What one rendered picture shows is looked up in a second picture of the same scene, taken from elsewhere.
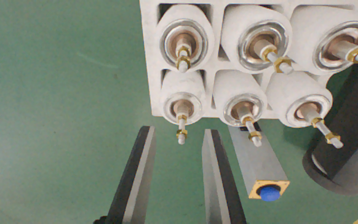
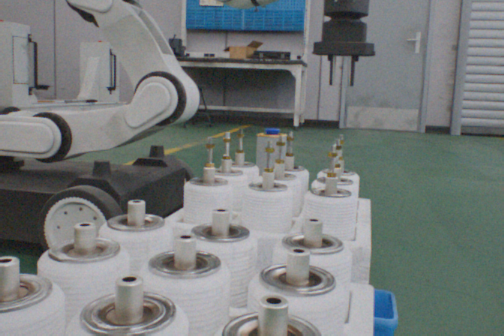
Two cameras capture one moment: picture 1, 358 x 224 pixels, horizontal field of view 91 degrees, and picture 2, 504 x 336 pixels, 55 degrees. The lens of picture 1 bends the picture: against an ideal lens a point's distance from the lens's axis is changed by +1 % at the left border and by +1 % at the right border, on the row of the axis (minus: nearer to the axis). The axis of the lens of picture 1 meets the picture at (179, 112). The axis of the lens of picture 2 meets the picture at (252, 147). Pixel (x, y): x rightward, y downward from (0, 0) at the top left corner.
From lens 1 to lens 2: 93 cm
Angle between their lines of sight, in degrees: 48
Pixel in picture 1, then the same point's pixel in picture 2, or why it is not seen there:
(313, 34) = (243, 178)
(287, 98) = (253, 171)
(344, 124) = (163, 202)
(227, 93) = (300, 175)
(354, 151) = (169, 175)
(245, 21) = (290, 183)
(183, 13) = not seen: hidden behind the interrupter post
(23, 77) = not seen: outside the picture
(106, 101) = (445, 268)
